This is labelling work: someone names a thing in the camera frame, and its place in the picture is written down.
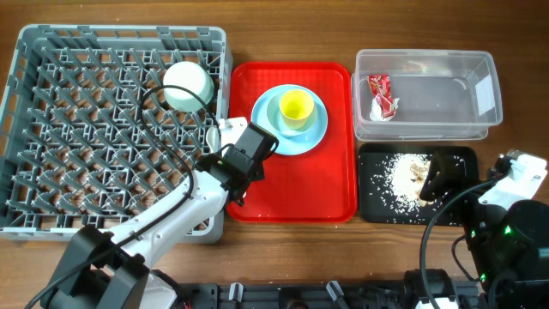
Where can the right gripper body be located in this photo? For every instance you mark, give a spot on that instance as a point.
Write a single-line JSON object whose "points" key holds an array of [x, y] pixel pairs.
{"points": [[482, 220]]}

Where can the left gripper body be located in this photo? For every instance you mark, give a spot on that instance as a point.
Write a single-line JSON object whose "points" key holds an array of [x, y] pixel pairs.
{"points": [[258, 172]]}

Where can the rice and food scraps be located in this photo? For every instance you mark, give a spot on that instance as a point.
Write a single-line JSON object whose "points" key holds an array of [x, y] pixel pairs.
{"points": [[390, 193]]}

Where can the white plastic spoon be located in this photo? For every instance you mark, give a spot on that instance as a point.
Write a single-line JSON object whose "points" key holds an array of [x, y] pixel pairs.
{"points": [[213, 139]]}

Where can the white tissue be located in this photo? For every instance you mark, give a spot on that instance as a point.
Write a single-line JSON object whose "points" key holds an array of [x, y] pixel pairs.
{"points": [[376, 112]]}

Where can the red snack wrapper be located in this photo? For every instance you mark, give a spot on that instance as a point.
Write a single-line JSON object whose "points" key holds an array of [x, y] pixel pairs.
{"points": [[380, 87]]}

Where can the mint green bowl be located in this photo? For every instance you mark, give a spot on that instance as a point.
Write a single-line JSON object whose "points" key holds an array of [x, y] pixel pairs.
{"points": [[193, 77]]}

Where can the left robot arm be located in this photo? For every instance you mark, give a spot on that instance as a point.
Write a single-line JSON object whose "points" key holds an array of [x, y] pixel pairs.
{"points": [[112, 269]]}

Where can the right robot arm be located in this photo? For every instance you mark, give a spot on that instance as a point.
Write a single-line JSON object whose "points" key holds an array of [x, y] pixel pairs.
{"points": [[505, 229]]}

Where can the black waste tray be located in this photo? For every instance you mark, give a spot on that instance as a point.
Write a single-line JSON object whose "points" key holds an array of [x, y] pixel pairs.
{"points": [[466, 156]]}

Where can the grey dishwasher rack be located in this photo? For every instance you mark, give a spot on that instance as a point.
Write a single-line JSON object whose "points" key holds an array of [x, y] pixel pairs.
{"points": [[86, 135]]}

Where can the light blue plate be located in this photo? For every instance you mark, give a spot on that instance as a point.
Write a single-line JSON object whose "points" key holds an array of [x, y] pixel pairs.
{"points": [[296, 145]]}

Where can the clear plastic bin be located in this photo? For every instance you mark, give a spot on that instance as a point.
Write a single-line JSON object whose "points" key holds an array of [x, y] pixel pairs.
{"points": [[441, 95]]}

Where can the small green saucer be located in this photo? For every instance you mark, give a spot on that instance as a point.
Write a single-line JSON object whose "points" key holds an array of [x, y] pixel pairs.
{"points": [[275, 118]]}

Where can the red plastic tray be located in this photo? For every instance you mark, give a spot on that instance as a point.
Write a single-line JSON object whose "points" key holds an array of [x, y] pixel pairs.
{"points": [[319, 186]]}

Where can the yellow plastic cup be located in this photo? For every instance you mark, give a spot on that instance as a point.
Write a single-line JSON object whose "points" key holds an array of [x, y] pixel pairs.
{"points": [[296, 107]]}

